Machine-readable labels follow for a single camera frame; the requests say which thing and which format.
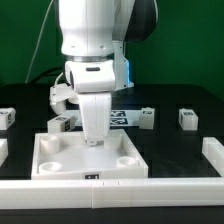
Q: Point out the white right fence piece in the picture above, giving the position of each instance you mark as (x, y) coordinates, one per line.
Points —
(213, 150)

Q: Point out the white block left edge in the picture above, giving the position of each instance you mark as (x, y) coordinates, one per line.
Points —
(3, 150)

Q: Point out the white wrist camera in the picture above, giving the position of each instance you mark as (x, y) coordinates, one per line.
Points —
(59, 94)

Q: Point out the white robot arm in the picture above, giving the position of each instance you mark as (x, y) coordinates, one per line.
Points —
(90, 28)

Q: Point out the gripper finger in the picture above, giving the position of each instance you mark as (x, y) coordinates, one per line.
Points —
(95, 109)

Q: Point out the white front fence rail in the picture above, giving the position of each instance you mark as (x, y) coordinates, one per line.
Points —
(152, 192)

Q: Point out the apriltag marker sheet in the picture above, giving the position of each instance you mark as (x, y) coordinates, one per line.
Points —
(118, 117)

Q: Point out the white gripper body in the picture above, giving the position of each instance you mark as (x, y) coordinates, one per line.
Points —
(90, 77)

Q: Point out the white square tabletop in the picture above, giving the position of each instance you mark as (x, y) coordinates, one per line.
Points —
(67, 156)

